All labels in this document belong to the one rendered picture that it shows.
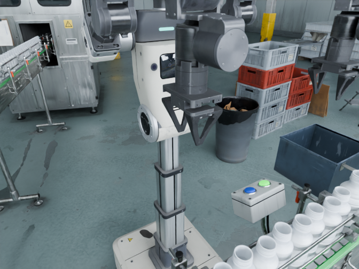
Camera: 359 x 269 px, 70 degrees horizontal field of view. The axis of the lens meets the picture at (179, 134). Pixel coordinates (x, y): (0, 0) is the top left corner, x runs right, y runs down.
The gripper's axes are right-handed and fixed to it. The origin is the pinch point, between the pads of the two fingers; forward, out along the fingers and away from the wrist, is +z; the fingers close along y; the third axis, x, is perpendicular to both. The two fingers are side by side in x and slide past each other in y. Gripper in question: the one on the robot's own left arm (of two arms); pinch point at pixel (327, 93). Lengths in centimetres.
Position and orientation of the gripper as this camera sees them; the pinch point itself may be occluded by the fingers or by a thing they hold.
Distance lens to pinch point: 82.2
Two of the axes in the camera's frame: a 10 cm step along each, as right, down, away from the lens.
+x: -8.6, 2.3, -4.5
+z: 0.0, 8.9, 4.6
